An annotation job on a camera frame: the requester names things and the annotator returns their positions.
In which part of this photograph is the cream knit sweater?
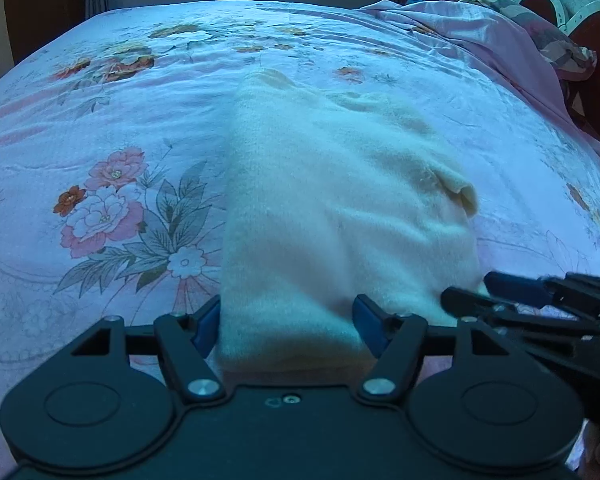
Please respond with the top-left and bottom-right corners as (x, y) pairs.
(218, 70), (482, 372)

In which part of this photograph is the hand holding right gripper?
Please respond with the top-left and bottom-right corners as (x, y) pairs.
(578, 422), (600, 480)

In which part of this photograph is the floral pink bed sheet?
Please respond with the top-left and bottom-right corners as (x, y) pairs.
(0, 1), (600, 478)

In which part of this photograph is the striped floral pillow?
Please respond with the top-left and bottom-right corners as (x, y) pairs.
(405, 0), (597, 81)

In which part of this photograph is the pink blanket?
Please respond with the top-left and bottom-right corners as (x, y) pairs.
(361, 0), (600, 154)

